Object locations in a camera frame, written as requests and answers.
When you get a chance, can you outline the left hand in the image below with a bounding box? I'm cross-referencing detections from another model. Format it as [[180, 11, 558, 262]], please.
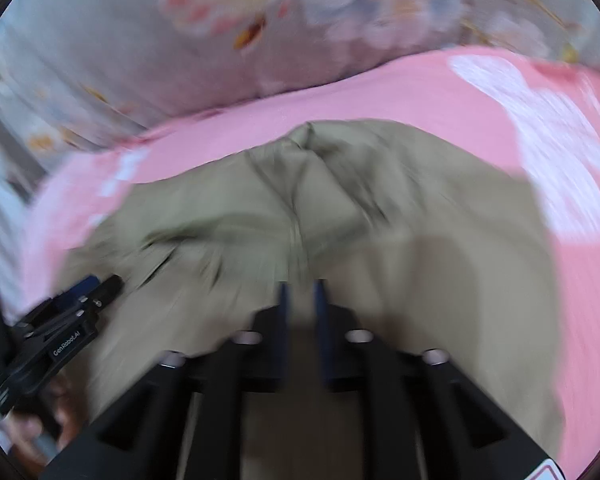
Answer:
[[5, 375, 86, 477]]

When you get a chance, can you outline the pink fleece blanket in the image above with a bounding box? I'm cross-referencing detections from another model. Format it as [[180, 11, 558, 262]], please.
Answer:
[[23, 48, 600, 479]]

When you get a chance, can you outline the grey floral quilt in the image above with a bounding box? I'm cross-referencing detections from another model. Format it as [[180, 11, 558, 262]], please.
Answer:
[[0, 0, 600, 181]]

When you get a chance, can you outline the tan quilted jacket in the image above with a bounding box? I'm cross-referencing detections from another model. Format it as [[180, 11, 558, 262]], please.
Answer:
[[56, 120, 564, 479]]

